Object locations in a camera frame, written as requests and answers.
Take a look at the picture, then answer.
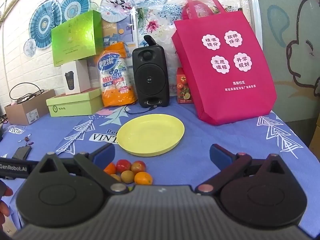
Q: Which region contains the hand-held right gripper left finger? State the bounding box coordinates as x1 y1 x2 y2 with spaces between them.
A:
32 143 129 195

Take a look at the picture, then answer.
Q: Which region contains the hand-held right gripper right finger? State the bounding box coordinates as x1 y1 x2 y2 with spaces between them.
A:
194 144 293 195

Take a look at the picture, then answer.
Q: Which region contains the small orange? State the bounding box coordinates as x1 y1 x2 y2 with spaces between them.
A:
134 171 153 186
104 162 117 175

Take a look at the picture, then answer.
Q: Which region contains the red yellow plum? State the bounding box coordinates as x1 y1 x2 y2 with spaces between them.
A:
131 160 147 174

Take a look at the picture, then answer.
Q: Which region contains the yellow plate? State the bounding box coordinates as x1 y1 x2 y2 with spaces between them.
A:
116 114 185 157

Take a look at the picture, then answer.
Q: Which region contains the person's left hand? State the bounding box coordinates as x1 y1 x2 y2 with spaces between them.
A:
0 180 13 233

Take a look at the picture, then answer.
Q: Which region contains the black phone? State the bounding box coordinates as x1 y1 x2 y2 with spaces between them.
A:
12 146 32 160

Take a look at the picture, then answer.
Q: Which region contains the blue printed tablecloth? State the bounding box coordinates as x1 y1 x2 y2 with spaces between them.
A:
0 97 320 240

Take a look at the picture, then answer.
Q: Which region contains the open labelled cardboard box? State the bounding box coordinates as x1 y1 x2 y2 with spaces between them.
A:
4 89 56 125

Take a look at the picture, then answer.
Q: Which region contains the light green lidded box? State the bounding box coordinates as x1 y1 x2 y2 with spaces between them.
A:
46 87 103 117

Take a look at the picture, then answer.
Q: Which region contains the pink tote bag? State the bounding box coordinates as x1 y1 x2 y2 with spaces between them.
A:
171 0 277 126

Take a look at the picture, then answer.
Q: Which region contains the pack of paper cups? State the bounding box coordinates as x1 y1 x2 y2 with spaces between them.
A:
96 40 137 108

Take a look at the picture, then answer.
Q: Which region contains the red cracker box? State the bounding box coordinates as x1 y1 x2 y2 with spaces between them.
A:
176 67 194 104

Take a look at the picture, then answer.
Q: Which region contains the white cup box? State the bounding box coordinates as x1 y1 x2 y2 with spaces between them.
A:
61 59 92 95

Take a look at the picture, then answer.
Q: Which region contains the black speaker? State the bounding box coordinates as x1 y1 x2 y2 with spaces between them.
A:
132 35 169 108

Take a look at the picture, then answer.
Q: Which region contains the shiny green gift box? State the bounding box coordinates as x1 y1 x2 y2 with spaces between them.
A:
51 10 103 67

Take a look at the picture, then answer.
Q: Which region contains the small blue paper fan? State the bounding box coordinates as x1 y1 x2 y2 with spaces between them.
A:
23 39 37 57

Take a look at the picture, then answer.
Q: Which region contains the blue illustrated poster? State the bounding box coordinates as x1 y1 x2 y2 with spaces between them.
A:
101 14 138 44

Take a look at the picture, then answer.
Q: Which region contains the large blue paper fan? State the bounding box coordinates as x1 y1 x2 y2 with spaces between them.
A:
29 0 63 49

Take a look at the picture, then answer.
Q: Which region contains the black speaker cable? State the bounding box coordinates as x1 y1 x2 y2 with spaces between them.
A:
124 104 158 117

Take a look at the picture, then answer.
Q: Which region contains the black looped cable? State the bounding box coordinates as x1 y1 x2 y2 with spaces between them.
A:
9 83 44 103

